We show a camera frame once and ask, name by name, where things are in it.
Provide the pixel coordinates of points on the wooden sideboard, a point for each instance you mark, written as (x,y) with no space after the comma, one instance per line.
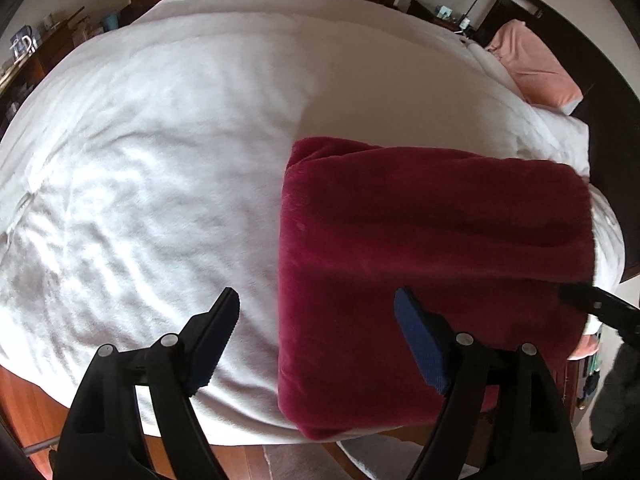
(30,75)

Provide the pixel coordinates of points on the bed with white sheet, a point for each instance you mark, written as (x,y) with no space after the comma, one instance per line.
(175,160)

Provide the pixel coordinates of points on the dark wooden headboard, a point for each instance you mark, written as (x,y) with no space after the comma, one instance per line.
(615,135)

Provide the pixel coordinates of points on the dark wooden nightstand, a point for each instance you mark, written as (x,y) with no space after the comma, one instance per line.
(425,10)

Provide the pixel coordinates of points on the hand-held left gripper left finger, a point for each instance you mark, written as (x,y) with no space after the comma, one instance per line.
(212,345)

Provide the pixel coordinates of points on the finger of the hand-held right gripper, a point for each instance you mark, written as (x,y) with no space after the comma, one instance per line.
(600,305)

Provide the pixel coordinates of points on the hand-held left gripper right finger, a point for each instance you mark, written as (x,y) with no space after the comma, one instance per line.
(420,345)

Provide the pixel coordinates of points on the red fleece pants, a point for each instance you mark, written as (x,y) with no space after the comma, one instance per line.
(400,235)

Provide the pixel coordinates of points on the blue bin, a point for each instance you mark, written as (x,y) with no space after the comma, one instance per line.
(111,22)

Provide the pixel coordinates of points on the pink pillow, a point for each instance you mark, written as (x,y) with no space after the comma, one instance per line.
(535,65)

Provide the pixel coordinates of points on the pink cloth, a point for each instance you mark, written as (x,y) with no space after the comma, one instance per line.
(587,346)

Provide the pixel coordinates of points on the glass kettle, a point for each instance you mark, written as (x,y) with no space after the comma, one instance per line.
(24,40)

